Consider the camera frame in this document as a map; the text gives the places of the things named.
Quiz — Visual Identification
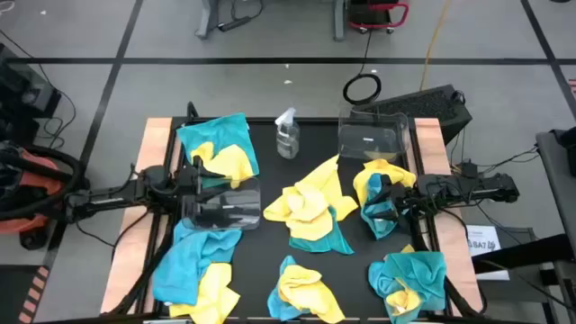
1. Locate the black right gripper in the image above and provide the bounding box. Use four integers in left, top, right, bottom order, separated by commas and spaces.
362, 173, 422, 224

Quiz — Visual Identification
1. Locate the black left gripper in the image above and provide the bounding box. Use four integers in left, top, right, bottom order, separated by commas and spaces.
177, 161, 247, 229

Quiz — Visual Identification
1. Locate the teal microfiber towel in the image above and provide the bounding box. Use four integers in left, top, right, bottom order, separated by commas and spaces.
175, 112, 261, 190
367, 250, 447, 324
288, 206, 356, 257
359, 173, 409, 241

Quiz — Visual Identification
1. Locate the clear plastic basket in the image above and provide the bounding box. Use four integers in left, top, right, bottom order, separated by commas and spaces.
181, 176, 263, 232
337, 109, 411, 163

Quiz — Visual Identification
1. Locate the wooden side board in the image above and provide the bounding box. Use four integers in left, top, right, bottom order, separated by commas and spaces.
99, 117, 175, 315
413, 117, 483, 316

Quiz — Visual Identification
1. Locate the clear spray bottle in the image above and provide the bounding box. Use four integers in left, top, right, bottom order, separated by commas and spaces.
274, 106, 302, 160

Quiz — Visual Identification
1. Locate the white paper sign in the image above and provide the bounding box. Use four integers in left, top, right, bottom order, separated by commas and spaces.
465, 224, 510, 281

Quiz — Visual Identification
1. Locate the black metal beam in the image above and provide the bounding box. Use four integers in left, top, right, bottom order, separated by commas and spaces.
472, 233, 576, 275

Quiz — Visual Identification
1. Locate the black power strip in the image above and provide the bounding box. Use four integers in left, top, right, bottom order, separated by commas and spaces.
217, 15, 252, 32

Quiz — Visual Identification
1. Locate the grey desk leg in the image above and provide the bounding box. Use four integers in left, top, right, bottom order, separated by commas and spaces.
193, 0, 221, 40
332, 0, 347, 41

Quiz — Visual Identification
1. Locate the red black rolling cart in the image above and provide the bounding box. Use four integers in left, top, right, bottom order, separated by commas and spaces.
346, 0, 410, 35

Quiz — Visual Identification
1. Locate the grey side table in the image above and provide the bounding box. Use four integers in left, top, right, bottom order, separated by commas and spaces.
535, 128, 576, 271

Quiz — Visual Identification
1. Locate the orange black shop vacuum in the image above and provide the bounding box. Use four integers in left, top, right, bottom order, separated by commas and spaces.
0, 139, 91, 251

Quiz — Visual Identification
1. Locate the black equipment rack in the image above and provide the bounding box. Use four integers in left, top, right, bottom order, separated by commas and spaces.
0, 42, 62, 145

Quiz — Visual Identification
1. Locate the black aluminium table frame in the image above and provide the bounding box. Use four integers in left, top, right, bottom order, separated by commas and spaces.
105, 115, 488, 324

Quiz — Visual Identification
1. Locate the black coiled cable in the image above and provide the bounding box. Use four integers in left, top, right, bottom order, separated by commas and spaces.
342, 26, 383, 106

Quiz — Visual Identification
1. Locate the yellow cable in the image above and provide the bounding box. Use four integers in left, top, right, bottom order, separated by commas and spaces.
418, 0, 453, 91

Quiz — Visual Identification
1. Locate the black vacuum hose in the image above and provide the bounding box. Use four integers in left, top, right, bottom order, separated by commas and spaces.
0, 143, 90, 222

